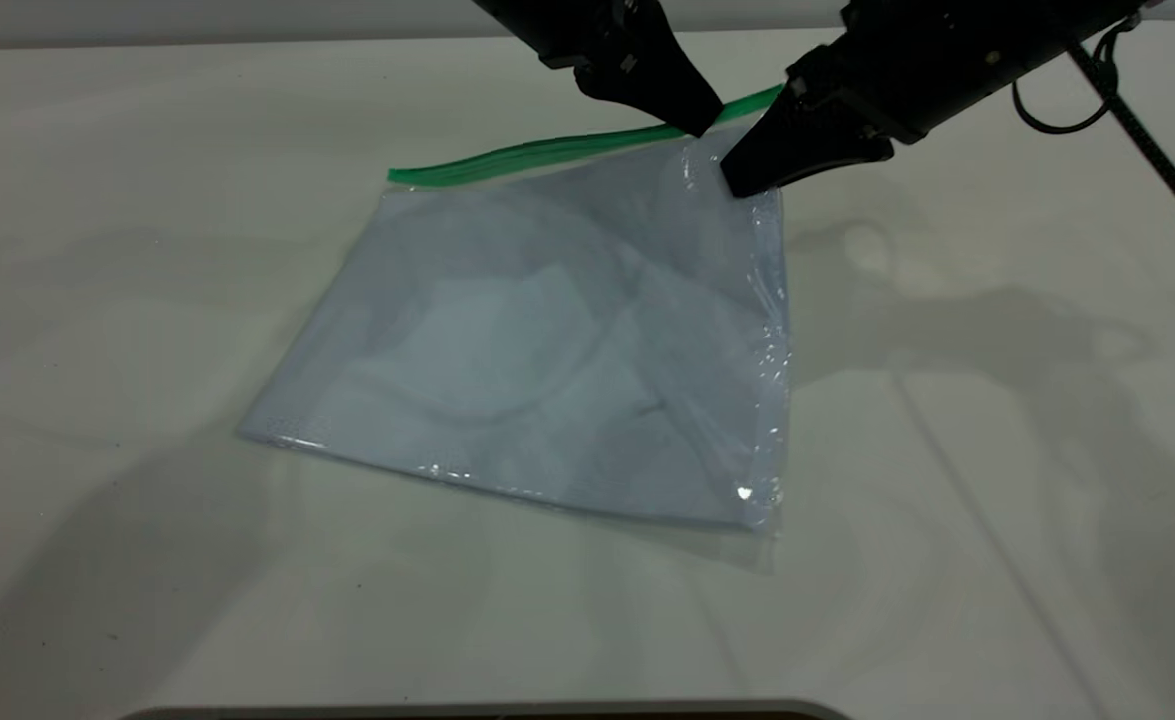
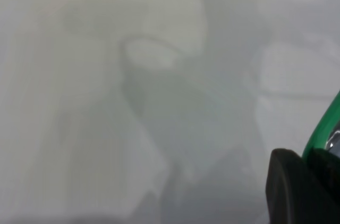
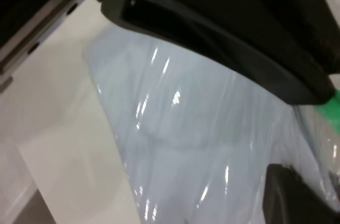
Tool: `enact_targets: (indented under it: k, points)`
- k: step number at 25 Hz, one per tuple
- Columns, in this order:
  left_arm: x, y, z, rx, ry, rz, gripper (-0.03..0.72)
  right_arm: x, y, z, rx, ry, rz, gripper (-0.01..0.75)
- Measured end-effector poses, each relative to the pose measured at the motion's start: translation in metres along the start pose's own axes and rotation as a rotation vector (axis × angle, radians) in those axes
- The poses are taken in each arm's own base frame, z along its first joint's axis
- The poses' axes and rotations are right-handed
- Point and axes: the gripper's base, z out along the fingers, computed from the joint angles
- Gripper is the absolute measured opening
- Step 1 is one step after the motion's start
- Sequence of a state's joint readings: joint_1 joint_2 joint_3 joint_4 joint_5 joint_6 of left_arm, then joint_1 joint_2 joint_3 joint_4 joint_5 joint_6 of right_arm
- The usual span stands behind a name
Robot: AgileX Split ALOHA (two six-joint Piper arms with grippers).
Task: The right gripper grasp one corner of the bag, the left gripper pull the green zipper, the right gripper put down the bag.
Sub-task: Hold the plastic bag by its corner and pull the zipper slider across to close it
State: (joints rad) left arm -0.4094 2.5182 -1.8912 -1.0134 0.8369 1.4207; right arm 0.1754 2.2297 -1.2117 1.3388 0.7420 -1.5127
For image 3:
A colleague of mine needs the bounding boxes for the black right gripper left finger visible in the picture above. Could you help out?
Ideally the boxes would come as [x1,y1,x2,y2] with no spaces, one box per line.
[100,0,340,106]

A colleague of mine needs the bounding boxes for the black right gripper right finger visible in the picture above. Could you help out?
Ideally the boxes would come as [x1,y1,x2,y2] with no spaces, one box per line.
[261,163,340,224]

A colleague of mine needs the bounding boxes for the clear bag with green zipper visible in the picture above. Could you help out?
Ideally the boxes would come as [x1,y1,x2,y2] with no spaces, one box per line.
[81,22,340,224]

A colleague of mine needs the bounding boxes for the clear plastic-wrapped light blue package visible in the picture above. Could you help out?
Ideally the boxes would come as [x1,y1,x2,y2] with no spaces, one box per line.
[82,24,329,224]

